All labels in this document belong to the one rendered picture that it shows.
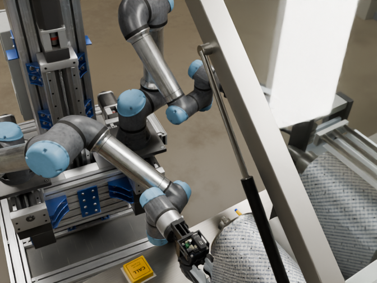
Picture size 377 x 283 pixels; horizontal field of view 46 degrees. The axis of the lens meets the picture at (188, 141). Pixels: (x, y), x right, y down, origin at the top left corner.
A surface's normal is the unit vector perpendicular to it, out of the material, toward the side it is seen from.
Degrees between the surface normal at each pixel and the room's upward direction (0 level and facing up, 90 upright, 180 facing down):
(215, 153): 0
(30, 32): 90
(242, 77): 41
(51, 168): 86
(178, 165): 0
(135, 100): 8
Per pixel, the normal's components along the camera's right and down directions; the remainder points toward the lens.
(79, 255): 0.03, -0.74
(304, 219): 0.37, -0.18
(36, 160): -0.29, 0.58
